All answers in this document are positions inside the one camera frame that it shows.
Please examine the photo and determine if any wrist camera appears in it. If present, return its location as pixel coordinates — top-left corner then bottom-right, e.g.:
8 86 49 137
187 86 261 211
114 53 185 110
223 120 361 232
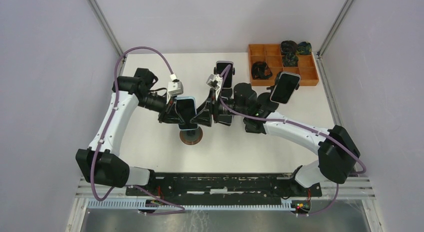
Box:
206 74 223 91
167 79 184 97

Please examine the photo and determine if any rear middle phone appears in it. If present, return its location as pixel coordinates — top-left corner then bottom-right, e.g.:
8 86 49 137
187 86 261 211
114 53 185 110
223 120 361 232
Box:
213 61 236 89

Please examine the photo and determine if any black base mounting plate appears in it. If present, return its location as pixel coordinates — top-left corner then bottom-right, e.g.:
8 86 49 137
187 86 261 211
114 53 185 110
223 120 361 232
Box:
143 172 323 205

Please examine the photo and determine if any white cable duct rail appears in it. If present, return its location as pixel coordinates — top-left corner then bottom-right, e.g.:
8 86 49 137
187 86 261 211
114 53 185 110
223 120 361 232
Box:
87 198 306 212

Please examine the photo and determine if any green rolled item middle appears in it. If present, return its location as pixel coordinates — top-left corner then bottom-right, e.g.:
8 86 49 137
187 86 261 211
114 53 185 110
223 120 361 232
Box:
282 53 299 67

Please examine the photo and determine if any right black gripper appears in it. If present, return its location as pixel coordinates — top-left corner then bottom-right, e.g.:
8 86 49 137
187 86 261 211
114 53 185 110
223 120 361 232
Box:
190 88 247 127

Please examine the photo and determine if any brown base phone stand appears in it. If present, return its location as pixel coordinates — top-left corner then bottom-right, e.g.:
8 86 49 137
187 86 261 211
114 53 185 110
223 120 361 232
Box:
179 127 203 145

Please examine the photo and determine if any blue case phone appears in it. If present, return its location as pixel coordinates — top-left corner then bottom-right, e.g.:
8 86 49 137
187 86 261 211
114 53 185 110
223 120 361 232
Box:
175 96 198 131

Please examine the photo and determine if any orange compartment tray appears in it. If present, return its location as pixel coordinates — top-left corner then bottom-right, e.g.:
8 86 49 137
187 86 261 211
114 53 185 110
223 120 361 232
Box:
247 44 319 87

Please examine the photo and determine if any dark rolled item top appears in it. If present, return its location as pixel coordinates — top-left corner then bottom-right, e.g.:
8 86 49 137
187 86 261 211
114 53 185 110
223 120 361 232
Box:
280 40 298 56

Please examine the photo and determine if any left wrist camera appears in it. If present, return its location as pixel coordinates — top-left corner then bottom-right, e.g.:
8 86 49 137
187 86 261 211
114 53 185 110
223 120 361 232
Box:
167 79 184 97

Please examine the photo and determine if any right phone stand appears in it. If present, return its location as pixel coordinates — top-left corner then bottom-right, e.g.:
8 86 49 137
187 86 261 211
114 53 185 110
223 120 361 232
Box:
257 86 279 112

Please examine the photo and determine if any black rolled item in tray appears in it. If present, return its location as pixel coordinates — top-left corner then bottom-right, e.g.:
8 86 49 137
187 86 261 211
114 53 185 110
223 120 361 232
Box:
251 61 273 80

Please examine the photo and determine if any right tilted phone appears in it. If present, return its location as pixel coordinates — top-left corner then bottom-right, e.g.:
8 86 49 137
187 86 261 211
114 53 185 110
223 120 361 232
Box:
270 72 301 104

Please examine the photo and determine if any lilac case phone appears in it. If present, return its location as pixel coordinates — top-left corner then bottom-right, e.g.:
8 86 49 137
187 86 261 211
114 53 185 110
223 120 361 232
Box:
217 115 234 126

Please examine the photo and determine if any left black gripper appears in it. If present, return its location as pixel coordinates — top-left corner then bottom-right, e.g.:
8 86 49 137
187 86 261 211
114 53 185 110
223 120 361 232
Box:
137 91 186 125

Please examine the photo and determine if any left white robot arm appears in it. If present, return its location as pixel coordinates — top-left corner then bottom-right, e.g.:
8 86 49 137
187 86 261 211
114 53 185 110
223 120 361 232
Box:
75 68 184 196

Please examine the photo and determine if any green rolled item corner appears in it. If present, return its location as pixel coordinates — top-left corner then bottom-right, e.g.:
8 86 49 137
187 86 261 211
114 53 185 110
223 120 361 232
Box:
296 42 312 56

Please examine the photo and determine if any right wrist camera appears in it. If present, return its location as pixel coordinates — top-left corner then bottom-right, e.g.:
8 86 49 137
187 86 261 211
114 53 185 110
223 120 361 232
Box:
206 74 223 91

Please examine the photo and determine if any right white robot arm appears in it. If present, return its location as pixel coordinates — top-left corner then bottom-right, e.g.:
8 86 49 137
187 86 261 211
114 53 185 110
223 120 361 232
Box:
191 83 367 196

